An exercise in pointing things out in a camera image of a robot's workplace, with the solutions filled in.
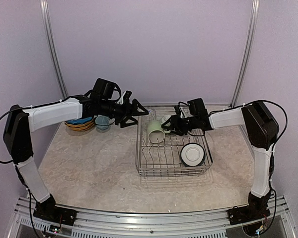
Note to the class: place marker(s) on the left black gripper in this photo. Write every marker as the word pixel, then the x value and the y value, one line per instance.
pixel 127 113

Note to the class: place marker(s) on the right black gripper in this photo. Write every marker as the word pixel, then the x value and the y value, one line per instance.
pixel 175 123

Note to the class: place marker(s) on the green mug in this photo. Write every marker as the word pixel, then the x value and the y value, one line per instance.
pixel 155 133

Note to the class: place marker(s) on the light blue mug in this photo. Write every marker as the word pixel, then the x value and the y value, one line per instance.
pixel 103 123

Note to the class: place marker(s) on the blue dotted plate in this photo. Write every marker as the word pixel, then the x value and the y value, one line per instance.
pixel 79 121

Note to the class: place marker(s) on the large yellow dotted plate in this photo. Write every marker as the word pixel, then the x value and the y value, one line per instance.
pixel 79 123

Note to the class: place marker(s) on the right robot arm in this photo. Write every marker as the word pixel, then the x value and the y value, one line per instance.
pixel 262 130

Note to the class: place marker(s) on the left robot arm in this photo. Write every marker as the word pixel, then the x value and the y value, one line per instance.
pixel 104 99

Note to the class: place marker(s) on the clear glass tumbler left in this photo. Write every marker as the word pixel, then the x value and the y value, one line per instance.
pixel 148 118

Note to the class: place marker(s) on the black rimmed white bowl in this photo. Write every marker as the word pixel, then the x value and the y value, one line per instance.
pixel 192 155

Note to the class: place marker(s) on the beige floral plate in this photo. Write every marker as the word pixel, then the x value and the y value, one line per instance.
pixel 88 127

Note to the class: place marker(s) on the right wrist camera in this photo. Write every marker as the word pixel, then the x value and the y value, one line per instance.
pixel 179 110

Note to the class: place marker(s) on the metal wire dish rack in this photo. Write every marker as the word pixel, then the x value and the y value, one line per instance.
pixel 163 160

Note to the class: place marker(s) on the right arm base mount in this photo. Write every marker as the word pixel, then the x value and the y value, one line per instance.
pixel 245 214

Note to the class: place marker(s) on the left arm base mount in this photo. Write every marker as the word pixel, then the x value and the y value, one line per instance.
pixel 55 214

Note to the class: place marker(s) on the left aluminium corner post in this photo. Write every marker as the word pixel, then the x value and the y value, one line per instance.
pixel 52 47

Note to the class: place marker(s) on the aluminium corner post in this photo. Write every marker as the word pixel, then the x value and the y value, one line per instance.
pixel 247 51
pixel 52 47

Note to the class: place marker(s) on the aluminium front rail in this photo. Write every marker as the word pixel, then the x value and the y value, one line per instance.
pixel 91 223

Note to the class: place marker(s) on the right aluminium corner post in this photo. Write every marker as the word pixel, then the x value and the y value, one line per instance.
pixel 247 51

